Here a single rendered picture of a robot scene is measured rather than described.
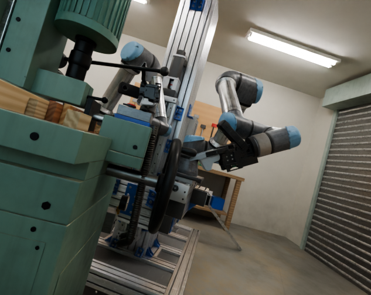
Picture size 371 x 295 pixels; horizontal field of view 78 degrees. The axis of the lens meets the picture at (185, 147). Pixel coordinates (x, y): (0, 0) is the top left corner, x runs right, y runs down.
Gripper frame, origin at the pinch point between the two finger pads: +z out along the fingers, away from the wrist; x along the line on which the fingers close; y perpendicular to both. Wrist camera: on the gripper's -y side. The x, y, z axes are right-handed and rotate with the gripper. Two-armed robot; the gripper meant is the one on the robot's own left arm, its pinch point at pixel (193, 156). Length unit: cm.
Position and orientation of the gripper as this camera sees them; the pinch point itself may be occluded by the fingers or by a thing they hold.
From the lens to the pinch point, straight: 72.4
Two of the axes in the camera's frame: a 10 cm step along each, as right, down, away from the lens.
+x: -1.0, 0.1, 9.9
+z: -9.6, 2.5, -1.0
